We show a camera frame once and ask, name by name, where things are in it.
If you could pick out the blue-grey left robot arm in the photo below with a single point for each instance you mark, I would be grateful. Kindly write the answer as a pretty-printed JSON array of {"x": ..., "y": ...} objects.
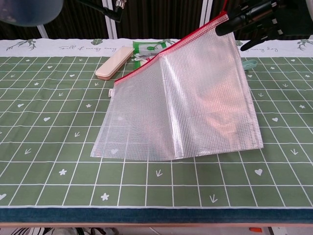
[{"x": 27, "y": 11}]

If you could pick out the green wet wipes packet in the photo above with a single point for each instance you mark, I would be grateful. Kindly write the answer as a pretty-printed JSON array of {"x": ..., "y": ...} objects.
[{"x": 144, "y": 49}]

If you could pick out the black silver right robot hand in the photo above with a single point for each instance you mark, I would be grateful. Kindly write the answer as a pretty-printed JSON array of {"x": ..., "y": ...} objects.
[{"x": 288, "y": 17}]

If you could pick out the clear mesh zipper pouch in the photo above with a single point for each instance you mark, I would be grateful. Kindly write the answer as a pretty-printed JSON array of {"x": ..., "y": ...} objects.
[{"x": 183, "y": 105}]

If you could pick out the green grid tablecloth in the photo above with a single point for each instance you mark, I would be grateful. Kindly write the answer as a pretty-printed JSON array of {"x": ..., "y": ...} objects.
[{"x": 61, "y": 134}]

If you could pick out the teal plastic dustpan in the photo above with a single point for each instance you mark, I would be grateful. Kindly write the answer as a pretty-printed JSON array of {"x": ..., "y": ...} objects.
[{"x": 249, "y": 64}]

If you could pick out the clear plastic packet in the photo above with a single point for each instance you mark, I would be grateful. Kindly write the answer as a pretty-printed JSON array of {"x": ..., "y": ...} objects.
[{"x": 144, "y": 58}]

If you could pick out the beige oblong case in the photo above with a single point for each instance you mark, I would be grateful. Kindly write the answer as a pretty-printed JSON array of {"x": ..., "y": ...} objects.
[{"x": 113, "y": 64}]

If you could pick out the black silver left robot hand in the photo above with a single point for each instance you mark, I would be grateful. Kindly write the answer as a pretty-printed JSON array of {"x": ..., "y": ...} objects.
[{"x": 112, "y": 12}]

